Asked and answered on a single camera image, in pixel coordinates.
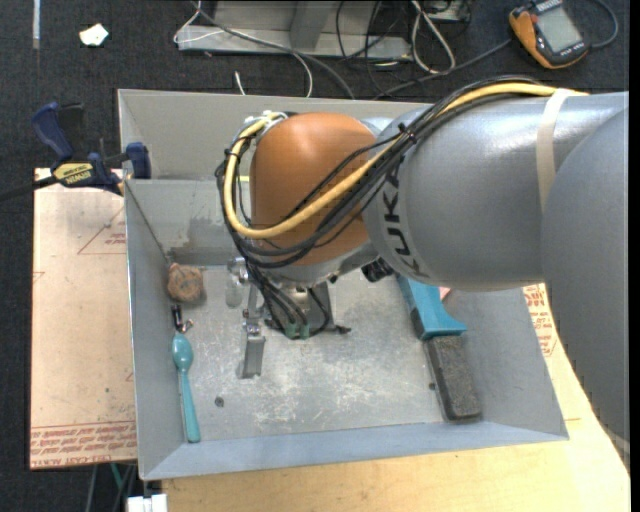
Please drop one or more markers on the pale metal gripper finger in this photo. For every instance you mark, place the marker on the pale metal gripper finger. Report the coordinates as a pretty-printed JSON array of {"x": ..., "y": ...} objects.
[
  {"x": 234, "y": 292},
  {"x": 253, "y": 352}
]

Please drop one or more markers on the brown round toy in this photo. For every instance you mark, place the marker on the brown round toy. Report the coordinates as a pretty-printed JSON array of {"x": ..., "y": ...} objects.
[{"x": 185, "y": 283}]

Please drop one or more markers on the small black clip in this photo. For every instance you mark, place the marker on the small black clip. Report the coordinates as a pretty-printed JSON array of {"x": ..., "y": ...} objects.
[{"x": 177, "y": 317}]

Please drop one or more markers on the teal plastic spoon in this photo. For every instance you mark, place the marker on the teal plastic spoon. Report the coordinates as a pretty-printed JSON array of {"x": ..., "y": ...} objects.
[{"x": 183, "y": 355}]

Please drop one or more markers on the grey metal bin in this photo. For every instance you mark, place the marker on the grey metal bin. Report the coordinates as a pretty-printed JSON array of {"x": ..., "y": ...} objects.
[{"x": 320, "y": 390}]

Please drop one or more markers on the brown cardboard board red print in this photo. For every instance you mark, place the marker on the brown cardboard board red print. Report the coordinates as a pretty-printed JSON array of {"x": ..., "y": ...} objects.
[{"x": 80, "y": 325}]

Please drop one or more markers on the black cylinder on white bracket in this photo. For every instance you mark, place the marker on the black cylinder on white bracket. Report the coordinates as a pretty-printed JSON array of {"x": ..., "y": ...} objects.
[{"x": 376, "y": 270}]

